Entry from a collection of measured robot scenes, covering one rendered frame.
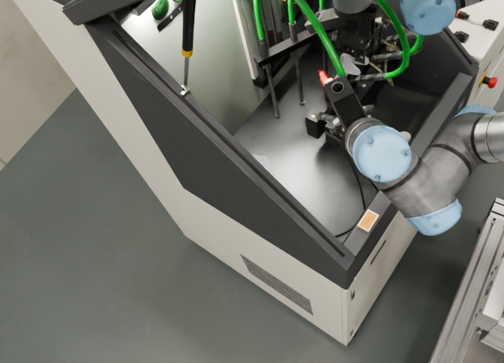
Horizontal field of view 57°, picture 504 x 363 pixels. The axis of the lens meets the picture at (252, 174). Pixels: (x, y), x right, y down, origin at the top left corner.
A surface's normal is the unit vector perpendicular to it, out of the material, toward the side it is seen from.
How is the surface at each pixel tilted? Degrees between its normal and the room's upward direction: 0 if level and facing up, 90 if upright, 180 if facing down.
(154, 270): 0
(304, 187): 0
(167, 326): 0
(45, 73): 90
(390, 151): 45
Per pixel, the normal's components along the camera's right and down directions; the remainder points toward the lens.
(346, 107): -0.28, -0.19
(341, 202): -0.17, -0.51
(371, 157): -0.05, 0.25
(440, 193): 0.35, -0.08
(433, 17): 0.00, 0.86
